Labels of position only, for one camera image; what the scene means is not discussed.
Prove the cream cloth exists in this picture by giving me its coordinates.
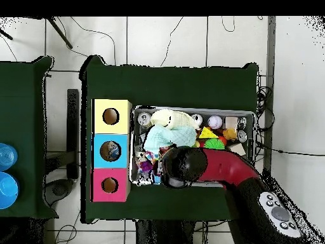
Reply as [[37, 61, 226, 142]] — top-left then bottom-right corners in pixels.
[[150, 108, 200, 130]]

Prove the orange plush toy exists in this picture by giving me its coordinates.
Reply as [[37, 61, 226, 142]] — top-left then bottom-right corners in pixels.
[[222, 127, 238, 141]]

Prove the yellow cheese wedge toy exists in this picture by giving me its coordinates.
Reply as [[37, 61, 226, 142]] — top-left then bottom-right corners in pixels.
[[198, 126, 219, 140]]

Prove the black tripod leg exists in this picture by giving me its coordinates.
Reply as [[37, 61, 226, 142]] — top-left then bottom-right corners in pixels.
[[0, 27, 13, 41], [46, 17, 74, 50]]

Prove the baseball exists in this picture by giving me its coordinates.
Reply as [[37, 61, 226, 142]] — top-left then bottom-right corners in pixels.
[[207, 114, 223, 130]]

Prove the black cable with connector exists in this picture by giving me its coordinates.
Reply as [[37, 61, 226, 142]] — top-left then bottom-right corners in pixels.
[[256, 142, 325, 156]]

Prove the wire mesh bin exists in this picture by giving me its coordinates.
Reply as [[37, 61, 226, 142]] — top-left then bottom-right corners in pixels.
[[129, 105, 256, 188]]

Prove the wooden box with three holes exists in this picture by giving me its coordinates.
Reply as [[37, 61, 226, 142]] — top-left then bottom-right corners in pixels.
[[90, 98, 133, 203]]

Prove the silver drink can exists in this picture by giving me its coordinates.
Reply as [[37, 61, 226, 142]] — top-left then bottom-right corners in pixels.
[[136, 112, 152, 127], [190, 113, 204, 127]]

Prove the large blue bowl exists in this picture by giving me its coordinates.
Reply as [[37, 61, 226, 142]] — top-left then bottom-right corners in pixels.
[[0, 171, 20, 210]]

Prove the mint green cloth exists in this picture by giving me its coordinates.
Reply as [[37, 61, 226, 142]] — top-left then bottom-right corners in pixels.
[[143, 125, 197, 154]]

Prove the green spiky ball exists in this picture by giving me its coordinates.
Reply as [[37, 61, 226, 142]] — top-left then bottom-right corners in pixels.
[[203, 138, 226, 150]]

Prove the purple spiky ball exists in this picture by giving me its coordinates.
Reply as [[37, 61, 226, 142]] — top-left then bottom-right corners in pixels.
[[138, 159, 154, 176]]

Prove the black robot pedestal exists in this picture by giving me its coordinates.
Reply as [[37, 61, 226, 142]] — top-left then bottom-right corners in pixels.
[[135, 219, 196, 244]]

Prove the wooden cube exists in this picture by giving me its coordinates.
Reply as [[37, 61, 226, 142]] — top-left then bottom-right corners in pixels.
[[224, 116, 239, 130]]

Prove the dark green tablecloth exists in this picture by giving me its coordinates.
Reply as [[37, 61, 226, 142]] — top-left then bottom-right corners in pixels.
[[0, 55, 59, 220], [79, 54, 260, 224]]

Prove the small blue bowl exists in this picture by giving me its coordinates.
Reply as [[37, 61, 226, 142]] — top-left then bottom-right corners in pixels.
[[0, 143, 18, 172]]

